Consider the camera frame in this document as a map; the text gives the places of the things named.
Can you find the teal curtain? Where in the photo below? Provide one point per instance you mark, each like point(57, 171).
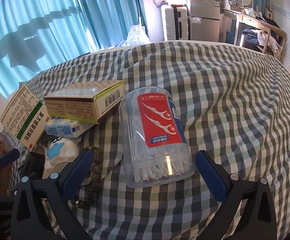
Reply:
point(35, 30)
point(115, 12)

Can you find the white garment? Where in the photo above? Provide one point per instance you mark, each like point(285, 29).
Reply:
point(268, 41)

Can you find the black bag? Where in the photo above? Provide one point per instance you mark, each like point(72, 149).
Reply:
point(272, 23)

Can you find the clear floss pick jar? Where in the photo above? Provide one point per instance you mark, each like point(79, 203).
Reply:
point(154, 130)

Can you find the yellow brown medicine box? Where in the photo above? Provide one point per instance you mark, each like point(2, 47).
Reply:
point(72, 107)

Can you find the plastic bag with red print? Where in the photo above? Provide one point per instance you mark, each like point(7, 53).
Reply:
point(175, 0)

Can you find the white suitcase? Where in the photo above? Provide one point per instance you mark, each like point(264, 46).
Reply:
point(169, 25)

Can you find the pack of water bottles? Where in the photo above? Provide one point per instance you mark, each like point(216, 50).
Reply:
point(121, 45)

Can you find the wooden chair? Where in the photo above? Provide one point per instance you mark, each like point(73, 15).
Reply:
point(280, 33)

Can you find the green white medicine box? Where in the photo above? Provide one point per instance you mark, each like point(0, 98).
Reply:
point(22, 115)

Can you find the blue garment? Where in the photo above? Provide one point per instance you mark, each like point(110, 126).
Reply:
point(249, 36)

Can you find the green white checked cloth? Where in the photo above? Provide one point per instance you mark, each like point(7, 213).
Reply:
point(234, 105)

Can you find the white dressing table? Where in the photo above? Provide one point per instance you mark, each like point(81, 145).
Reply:
point(247, 18)

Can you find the clear plastic bag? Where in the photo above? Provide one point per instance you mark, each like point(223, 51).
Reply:
point(138, 36)

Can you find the silver fridge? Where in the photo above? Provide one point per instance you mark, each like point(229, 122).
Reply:
point(203, 17)

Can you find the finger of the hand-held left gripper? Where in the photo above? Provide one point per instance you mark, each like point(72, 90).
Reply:
point(7, 156)

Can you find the white louvred wardrobe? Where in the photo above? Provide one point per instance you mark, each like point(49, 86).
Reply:
point(287, 30)

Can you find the light blue white box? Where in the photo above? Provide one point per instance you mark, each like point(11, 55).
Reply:
point(62, 128)

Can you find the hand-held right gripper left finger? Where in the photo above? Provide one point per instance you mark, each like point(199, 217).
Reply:
point(77, 172)

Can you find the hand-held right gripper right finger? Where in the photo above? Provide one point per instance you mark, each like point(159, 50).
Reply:
point(211, 177)

